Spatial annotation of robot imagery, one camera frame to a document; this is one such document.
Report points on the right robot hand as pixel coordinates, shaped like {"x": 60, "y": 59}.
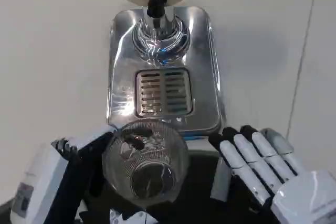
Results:
{"x": 262, "y": 171}

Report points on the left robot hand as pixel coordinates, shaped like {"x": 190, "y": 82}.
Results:
{"x": 42, "y": 182}

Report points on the clear ribbed glass cup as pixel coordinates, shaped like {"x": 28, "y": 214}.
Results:
{"x": 145, "y": 161}

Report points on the steel drip tray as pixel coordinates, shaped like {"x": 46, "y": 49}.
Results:
{"x": 162, "y": 77}

